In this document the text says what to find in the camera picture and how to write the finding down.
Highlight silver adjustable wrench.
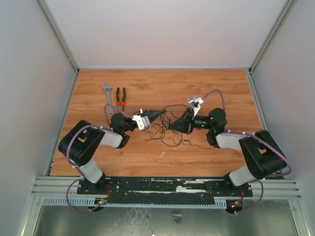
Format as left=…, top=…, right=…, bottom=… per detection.
left=102, top=83, right=114, bottom=116

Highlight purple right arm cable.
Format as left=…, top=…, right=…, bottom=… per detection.
left=203, top=89, right=293, bottom=216

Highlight grey slotted cable duct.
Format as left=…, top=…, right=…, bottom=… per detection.
left=40, top=196, right=227, bottom=209

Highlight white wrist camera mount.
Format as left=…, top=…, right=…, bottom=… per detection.
left=188, top=96, right=204, bottom=117
left=132, top=109, right=151, bottom=130

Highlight black and yellow wire bundle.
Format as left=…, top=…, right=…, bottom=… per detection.
left=132, top=104, right=216, bottom=150

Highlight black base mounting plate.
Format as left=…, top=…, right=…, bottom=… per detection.
left=77, top=177, right=253, bottom=205

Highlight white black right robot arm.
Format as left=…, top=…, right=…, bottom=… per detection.
left=168, top=108, right=289, bottom=196

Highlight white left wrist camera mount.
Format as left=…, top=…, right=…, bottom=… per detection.
left=132, top=109, right=151, bottom=130

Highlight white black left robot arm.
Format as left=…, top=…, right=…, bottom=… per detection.
left=58, top=109, right=166, bottom=194

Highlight aluminium frame rail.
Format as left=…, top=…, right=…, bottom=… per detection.
left=250, top=0, right=315, bottom=200

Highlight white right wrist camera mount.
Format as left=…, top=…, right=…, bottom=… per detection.
left=188, top=96, right=204, bottom=117

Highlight orange black pliers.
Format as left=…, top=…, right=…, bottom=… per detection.
left=116, top=87, right=126, bottom=114

